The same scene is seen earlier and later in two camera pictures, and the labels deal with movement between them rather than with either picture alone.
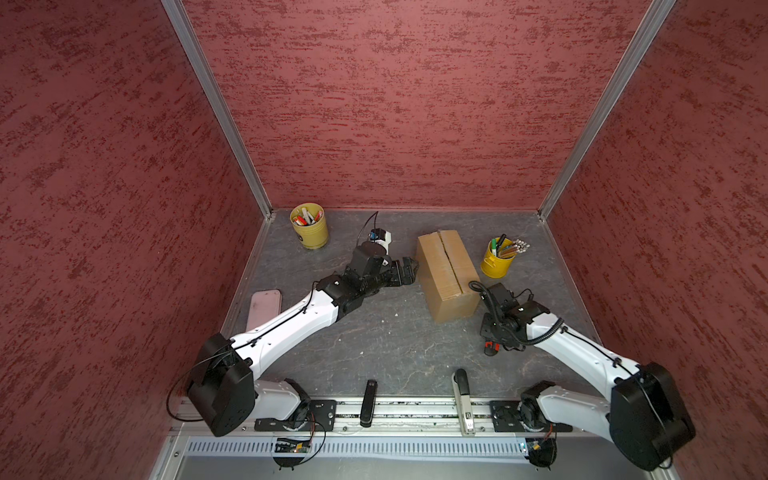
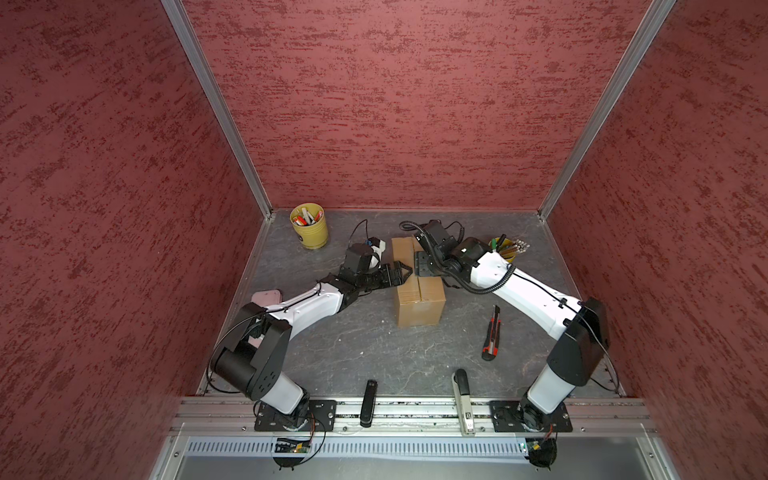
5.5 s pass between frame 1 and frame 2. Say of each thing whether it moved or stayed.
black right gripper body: moved
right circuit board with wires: stayed
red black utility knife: stayed
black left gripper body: stayed
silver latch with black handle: stayed
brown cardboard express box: moved
